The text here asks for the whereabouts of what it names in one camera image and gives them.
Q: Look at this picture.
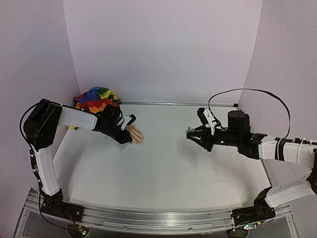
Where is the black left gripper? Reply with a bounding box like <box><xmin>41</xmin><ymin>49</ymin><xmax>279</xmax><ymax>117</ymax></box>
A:
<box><xmin>102</xmin><ymin>122</ymin><xmax>133</xmax><ymax>145</ymax></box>

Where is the glitter nail polish bottle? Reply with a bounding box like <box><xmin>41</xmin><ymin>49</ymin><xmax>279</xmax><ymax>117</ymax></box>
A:
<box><xmin>186</xmin><ymin>126</ymin><xmax>196</xmax><ymax>134</ymax></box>

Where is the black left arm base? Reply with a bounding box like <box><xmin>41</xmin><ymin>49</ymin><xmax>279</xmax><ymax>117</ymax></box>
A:
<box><xmin>41</xmin><ymin>188</ymin><xmax>84</xmax><ymax>222</ymax></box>

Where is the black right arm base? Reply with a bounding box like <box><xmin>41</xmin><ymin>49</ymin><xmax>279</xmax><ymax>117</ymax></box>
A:
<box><xmin>231</xmin><ymin>187</ymin><xmax>276</xmax><ymax>227</ymax></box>

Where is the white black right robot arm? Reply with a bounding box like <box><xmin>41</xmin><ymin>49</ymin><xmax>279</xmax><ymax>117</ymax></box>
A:
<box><xmin>186</xmin><ymin>108</ymin><xmax>317</xmax><ymax>208</ymax></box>

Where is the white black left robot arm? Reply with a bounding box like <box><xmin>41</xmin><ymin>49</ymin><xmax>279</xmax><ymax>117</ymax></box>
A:
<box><xmin>19</xmin><ymin>99</ymin><xmax>136</xmax><ymax>196</ymax></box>

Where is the mannequin hand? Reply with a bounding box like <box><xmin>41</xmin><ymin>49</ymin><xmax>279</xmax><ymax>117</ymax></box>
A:
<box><xmin>125</xmin><ymin>125</ymin><xmax>144</xmax><ymax>144</ymax></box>

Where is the rainbow colored sleeve cloth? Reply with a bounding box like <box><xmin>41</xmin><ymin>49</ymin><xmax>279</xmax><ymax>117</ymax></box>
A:
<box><xmin>67</xmin><ymin>86</ymin><xmax>122</xmax><ymax>130</ymax></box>

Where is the black right camera cable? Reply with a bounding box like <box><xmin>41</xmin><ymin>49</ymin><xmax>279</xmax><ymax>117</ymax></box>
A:
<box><xmin>208</xmin><ymin>88</ymin><xmax>292</xmax><ymax>139</ymax></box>

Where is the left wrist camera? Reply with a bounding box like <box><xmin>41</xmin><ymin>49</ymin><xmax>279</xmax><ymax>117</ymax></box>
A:
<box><xmin>119</xmin><ymin>114</ymin><xmax>136</xmax><ymax>130</ymax></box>

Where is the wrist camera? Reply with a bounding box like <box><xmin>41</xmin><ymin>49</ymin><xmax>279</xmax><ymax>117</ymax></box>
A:
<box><xmin>119</xmin><ymin>114</ymin><xmax>136</xmax><ymax>130</ymax></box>
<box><xmin>197</xmin><ymin>107</ymin><xmax>221</xmax><ymax>135</ymax></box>

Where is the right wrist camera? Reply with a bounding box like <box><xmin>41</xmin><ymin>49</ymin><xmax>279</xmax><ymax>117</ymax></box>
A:
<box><xmin>197</xmin><ymin>107</ymin><xmax>221</xmax><ymax>135</ymax></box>

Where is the aluminium front rail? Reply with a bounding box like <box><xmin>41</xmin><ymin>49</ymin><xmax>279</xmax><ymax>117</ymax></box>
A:
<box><xmin>24</xmin><ymin>195</ymin><xmax>290</xmax><ymax>235</ymax></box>

